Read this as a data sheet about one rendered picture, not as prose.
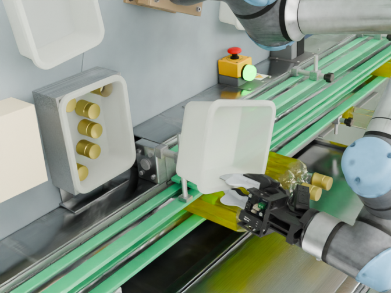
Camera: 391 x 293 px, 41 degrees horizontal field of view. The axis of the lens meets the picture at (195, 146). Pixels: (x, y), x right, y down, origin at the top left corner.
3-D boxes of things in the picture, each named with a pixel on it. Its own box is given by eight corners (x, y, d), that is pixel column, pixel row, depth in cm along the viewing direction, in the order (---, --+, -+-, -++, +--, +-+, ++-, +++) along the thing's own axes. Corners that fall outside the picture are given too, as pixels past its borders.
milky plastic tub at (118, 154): (53, 186, 115) (78, 198, 110) (31, 90, 105) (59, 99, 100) (112, 154, 127) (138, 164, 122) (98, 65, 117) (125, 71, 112)
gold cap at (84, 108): (73, 102, 112) (86, 106, 109) (86, 97, 114) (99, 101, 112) (75, 117, 114) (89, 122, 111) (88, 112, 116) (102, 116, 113)
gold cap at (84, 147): (74, 142, 115) (87, 147, 112) (87, 136, 117) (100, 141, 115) (77, 157, 117) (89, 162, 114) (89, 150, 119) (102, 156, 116)
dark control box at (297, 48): (269, 56, 172) (291, 60, 167) (269, 32, 168) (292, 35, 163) (282, 49, 177) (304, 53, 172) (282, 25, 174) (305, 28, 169)
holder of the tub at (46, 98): (57, 206, 118) (80, 217, 114) (31, 90, 106) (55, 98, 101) (113, 172, 130) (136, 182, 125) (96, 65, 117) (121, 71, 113)
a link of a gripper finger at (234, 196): (205, 183, 100) (244, 203, 95) (223, 179, 105) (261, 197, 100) (201, 198, 101) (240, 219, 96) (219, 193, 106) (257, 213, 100)
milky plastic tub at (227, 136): (175, 91, 96) (213, 100, 91) (243, 93, 113) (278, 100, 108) (162, 183, 99) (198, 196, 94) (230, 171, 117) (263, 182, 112)
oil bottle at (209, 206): (175, 207, 131) (246, 237, 118) (173, 188, 128) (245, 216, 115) (189, 196, 134) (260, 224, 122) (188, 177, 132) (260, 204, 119)
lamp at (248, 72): (241, 82, 149) (249, 84, 148) (240, 66, 147) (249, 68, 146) (249, 77, 152) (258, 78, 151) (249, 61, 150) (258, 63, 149)
